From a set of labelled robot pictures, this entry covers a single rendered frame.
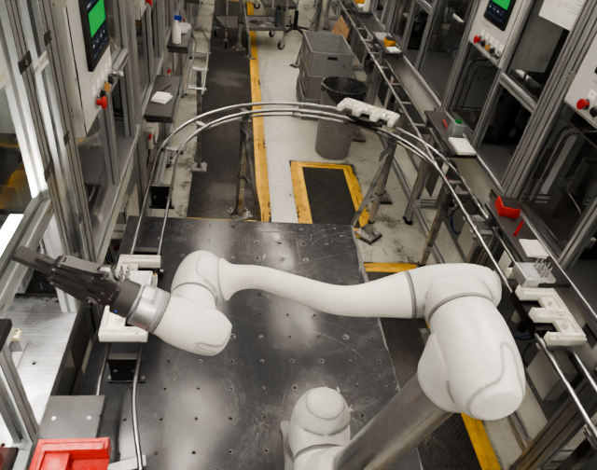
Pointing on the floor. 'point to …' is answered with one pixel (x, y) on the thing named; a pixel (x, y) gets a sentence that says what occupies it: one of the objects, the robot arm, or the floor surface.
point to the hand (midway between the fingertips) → (34, 259)
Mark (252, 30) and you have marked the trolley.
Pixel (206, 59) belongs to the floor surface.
